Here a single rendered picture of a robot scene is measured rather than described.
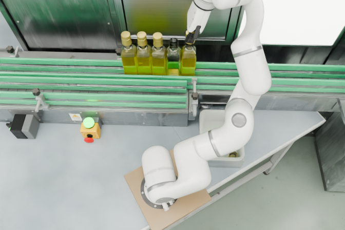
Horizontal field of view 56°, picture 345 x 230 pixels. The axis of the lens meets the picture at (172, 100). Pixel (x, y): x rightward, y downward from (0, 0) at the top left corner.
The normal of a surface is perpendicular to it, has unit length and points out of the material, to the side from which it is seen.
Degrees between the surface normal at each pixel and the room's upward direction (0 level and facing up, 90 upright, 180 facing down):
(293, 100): 90
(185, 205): 0
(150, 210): 0
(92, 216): 0
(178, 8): 90
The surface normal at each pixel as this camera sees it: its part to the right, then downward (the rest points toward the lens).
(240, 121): -0.36, 0.04
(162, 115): -0.03, 0.85
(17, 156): 0.00, -0.52
